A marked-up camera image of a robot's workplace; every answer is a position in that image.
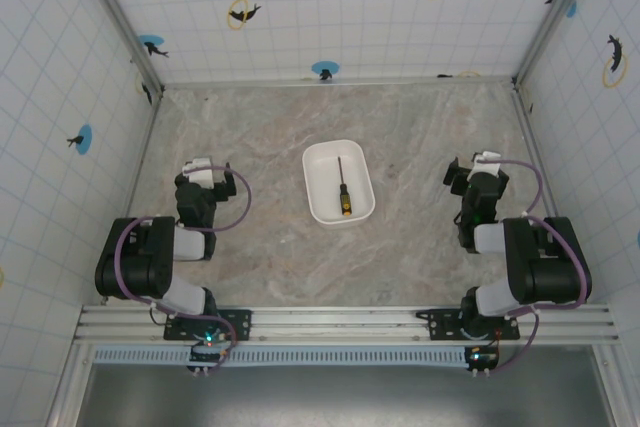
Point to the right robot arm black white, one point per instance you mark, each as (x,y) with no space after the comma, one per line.
(545,267)

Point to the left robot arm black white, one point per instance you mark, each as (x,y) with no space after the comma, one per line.
(135,267)

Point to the white plastic bin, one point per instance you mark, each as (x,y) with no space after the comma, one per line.
(325,172)

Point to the black yellow screwdriver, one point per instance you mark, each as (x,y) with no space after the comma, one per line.
(345,199)

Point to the blue oval fish sticker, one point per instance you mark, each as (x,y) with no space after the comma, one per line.
(82,139)
(150,43)
(325,68)

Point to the small controller circuit board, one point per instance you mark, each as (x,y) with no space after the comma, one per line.
(210,353)
(482,358)

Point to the grey metal panel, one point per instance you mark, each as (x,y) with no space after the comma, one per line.
(325,397)

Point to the aluminium table edge rail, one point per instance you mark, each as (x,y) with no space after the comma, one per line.
(535,147)
(147,147)
(350,81)

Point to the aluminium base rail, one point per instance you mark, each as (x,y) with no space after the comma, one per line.
(325,324)

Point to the aluminium frame post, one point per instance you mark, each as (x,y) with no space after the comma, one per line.
(120,17)
(555,12)

